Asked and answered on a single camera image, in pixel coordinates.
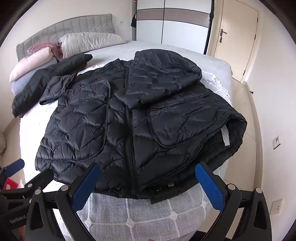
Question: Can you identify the black stand pole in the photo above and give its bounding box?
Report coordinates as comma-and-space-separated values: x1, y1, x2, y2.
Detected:
203, 0, 216, 55

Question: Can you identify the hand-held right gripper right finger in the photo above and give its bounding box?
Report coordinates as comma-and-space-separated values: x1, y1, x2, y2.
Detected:
195, 162, 272, 241

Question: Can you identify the pink striped pillow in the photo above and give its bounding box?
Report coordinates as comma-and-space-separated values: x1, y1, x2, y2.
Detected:
27, 42, 63, 61

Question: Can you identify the pale pink folded quilt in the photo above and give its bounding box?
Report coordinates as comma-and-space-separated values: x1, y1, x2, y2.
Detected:
9, 47, 57, 82

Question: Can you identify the bed with grey sheet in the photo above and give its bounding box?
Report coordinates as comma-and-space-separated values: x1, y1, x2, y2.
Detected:
11, 40, 233, 241

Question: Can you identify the small black quilted jacket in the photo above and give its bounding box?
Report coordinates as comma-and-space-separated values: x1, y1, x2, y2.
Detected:
12, 54, 93, 118

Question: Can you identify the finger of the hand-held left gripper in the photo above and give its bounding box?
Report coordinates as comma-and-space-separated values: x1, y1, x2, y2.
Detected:
0, 159, 25, 179
0, 168, 54, 200

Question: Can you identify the red object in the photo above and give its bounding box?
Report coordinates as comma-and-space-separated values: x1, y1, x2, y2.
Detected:
3, 177, 23, 189

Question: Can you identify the metal door handle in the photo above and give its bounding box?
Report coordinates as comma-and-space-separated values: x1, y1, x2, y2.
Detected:
218, 28, 228, 43

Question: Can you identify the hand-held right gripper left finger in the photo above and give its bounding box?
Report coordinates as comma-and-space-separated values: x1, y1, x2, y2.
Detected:
25, 163, 101, 241

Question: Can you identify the cream door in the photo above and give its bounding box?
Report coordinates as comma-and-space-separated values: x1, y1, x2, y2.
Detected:
214, 1, 259, 80

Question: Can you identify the white and grey wardrobe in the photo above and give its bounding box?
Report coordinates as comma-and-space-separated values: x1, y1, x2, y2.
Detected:
135, 0, 214, 55

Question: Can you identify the large black puffer jacket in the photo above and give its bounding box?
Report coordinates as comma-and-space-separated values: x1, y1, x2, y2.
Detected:
35, 50, 248, 204

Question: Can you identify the grey padded headboard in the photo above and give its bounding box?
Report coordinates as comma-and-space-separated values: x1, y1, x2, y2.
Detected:
16, 13, 116, 58

